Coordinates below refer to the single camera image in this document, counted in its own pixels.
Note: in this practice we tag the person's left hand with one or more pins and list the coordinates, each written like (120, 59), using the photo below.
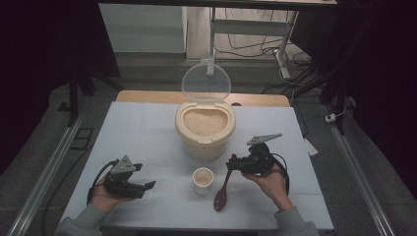
(105, 200)

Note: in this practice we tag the dark curtain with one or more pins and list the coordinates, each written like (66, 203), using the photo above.
(387, 65)
(32, 49)

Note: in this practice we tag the small white box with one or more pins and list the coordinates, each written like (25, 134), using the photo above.
(330, 118)

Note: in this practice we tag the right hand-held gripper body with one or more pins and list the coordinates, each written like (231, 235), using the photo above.
(259, 160)

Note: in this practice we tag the person's right hand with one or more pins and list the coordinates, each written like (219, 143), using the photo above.
(273, 185)

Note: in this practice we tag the rice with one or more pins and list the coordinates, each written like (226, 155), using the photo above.
(205, 122)
(202, 179)

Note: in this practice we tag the white cup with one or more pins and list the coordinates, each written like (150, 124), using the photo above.
(203, 189)

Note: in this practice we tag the clear round container lid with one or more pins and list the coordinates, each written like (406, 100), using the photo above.
(206, 80)

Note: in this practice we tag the white table cover sheet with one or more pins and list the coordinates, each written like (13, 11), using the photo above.
(147, 131)

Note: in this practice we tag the metal floor rail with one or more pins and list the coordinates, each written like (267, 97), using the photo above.
(46, 177)
(360, 177)

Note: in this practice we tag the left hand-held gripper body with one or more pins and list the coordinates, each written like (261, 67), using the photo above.
(123, 187)

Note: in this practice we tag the black stand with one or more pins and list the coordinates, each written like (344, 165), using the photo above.
(73, 98)

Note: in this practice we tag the white desk frame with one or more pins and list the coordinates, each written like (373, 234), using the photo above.
(249, 27)

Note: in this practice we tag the cream rice container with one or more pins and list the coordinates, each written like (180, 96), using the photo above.
(205, 149)

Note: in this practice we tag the white panel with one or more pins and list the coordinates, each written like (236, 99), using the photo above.
(141, 29)

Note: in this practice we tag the white paper tag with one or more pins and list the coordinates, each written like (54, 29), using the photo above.
(310, 147)

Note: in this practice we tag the brown wooden spoon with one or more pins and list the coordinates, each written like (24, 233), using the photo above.
(222, 198)

